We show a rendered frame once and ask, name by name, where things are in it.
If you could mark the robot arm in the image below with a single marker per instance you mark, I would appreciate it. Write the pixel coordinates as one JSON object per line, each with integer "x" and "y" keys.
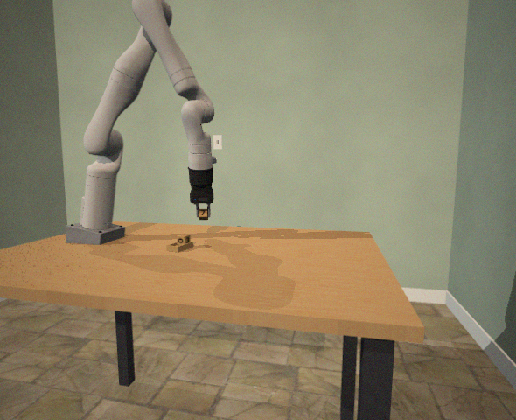
{"x": 124, "y": 85}

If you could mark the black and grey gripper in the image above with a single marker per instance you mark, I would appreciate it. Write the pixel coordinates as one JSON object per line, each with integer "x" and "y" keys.
{"x": 201, "y": 178}

